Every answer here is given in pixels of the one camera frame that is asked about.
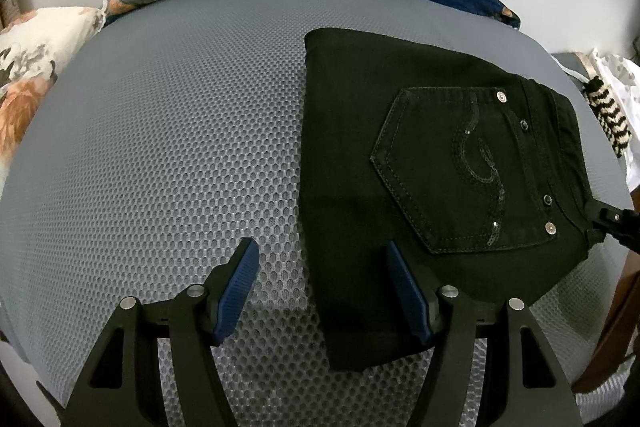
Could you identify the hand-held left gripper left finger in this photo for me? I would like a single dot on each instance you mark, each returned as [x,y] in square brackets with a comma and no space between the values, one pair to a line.
[235,292]

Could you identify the black pants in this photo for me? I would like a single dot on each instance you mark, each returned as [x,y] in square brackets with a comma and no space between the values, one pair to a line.
[350,132]

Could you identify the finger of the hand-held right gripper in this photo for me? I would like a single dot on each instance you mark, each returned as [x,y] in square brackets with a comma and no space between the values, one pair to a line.
[617,224]

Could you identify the white floral pillow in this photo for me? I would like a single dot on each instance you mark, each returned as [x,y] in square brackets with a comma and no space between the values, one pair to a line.
[50,32]

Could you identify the black and white zigzag cloth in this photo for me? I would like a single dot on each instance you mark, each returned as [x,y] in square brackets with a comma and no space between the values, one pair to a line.
[610,117]

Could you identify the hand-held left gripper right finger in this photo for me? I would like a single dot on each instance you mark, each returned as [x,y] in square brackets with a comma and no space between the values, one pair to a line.
[407,302]

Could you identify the grey mesh mattress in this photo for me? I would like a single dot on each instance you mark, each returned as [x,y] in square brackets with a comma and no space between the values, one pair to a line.
[175,132]

